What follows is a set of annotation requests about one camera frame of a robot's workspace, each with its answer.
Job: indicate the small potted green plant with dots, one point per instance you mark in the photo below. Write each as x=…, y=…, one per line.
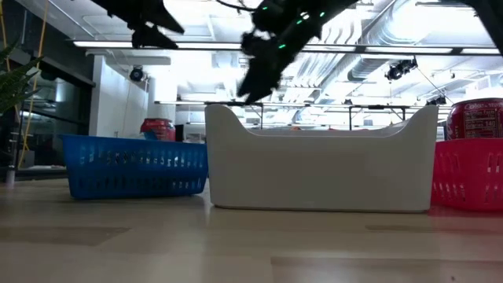
x=13, y=84

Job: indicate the white plastic tray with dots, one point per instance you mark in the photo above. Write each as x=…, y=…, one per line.
x=322, y=173

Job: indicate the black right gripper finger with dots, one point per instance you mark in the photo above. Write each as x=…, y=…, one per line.
x=259, y=86

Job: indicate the silver ventilation duct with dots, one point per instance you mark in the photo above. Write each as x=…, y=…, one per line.
x=389, y=33

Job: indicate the black framed background table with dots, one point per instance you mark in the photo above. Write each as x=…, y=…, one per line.
x=373, y=107

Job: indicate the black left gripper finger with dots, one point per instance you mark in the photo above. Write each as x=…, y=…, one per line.
x=149, y=39
x=161, y=19

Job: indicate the long ceiling light strip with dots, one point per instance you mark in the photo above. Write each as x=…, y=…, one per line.
x=214, y=46

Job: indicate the black ceiling spotlight cluster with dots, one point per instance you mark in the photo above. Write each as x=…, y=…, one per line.
x=399, y=70
x=436, y=101

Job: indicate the red plastic basket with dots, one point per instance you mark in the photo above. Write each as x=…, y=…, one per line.
x=467, y=177

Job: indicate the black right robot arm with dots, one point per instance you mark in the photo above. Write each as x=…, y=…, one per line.
x=291, y=19

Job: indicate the blue plastic basket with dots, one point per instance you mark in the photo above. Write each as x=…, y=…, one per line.
x=133, y=173

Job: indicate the red soda can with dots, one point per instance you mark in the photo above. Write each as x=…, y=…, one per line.
x=475, y=120
x=159, y=127

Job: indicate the black aluminium table frame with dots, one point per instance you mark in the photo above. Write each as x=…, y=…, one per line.
x=39, y=173

